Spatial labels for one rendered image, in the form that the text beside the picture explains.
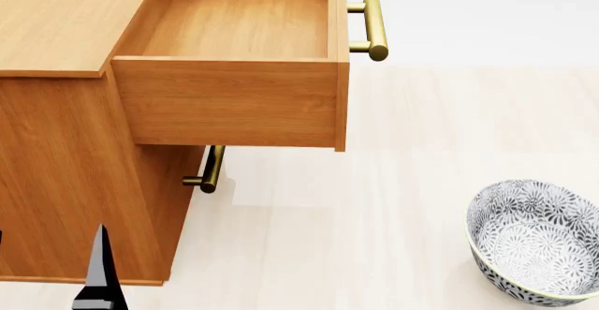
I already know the wooden cabinet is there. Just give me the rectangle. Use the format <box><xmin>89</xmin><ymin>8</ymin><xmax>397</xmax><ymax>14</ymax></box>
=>
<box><xmin>0</xmin><ymin>0</ymin><xmax>209</xmax><ymax>288</ymax></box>

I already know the open wooden drawer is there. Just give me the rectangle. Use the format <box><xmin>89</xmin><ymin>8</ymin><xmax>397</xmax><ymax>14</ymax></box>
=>
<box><xmin>110</xmin><ymin>0</ymin><xmax>351</xmax><ymax>153</ymax></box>

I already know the black white floral bowl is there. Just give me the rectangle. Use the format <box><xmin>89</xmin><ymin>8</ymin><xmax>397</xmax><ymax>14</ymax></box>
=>
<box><xmin>463</xmin><ymin>178</ymin><xmax>599</xmax><ymax>309</ymax></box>

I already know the short brass drawer handle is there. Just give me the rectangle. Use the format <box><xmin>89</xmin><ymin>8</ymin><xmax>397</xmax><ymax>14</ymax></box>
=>
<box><xmin>182</xmin><ymin>144</ymin><xmax>226</xmax><ymax>195</ymax></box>

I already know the long brass drawer handle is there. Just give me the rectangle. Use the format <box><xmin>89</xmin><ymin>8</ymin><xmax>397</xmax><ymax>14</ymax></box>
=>
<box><xmin>346</xmin><ymin>0</ymin><xmax>390</xmax><ymax>63</ymax></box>

